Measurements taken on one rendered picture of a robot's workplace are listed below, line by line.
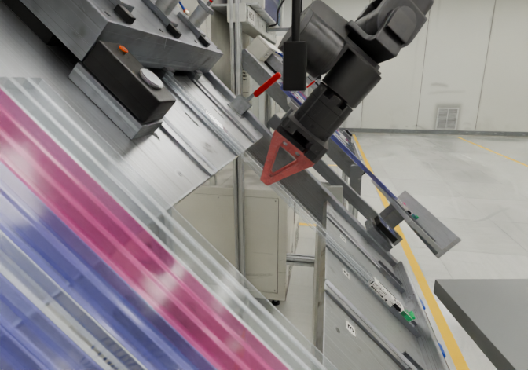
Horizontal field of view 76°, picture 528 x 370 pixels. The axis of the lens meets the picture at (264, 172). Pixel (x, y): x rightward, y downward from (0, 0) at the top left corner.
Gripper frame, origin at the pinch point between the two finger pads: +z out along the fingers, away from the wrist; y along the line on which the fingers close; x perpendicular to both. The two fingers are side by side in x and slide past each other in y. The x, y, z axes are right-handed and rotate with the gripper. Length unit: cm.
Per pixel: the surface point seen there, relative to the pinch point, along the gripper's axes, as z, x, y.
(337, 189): 3.9, 17.7, -39.6
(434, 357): 2.5, 31.6, 6.1
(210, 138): -0.1, -9.3, 3.2
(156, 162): -0.2, -9.6, 17.8
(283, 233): 48, 27, -96
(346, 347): 2.4, 15.5, 17.9
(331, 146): 4, 17, -96
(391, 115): -45, 159, -759
